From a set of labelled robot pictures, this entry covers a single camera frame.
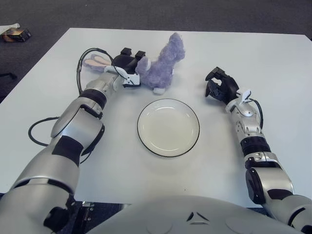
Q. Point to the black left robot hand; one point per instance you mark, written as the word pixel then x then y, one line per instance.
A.
pixel 124 62

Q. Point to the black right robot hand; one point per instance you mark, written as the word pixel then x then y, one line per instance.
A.
pixel 228 85

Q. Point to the purple plush bunny doll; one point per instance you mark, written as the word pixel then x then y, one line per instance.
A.
pixel 161 70

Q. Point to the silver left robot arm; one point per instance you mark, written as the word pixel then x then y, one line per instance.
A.
pixel 73 126

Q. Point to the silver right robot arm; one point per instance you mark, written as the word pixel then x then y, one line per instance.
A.
pixel 268 170

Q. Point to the white plate with black rim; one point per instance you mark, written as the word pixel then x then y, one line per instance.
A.
pixel 168 126

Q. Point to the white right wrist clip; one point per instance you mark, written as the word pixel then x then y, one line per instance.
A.
pixel 244 95

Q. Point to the dark box on floor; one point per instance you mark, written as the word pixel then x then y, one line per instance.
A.
pixel 18 35

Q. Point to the black chair base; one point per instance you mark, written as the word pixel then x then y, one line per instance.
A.
pixel 7 75

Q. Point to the white paper on floor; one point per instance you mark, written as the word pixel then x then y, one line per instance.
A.
pixel 8 27

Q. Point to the silver robot torso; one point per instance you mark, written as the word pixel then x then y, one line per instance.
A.
pixel 195 217

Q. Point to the metal table leg bracket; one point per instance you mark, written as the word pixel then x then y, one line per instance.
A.
pixel 87 204

